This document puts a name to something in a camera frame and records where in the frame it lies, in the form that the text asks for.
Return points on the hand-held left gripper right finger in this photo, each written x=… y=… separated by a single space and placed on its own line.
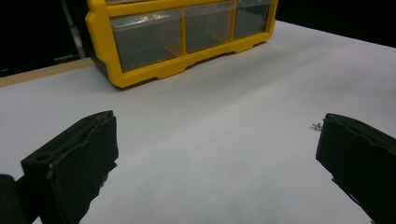
x=361 y=161

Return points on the small metal screw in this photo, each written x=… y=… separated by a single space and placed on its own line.
x=317 y=126

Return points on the yellow plastic drawer cabinet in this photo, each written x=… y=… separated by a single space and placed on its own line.
x=101 y=40

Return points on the white table sheet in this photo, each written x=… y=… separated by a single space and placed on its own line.
x=218 y=124

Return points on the set of clear cabinet drawers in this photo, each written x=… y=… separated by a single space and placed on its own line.
x=146 y=43

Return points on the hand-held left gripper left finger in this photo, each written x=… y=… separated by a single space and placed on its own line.
x=71 y=168

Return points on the grey metal stand pole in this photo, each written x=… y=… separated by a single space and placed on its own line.
x=74 y=34

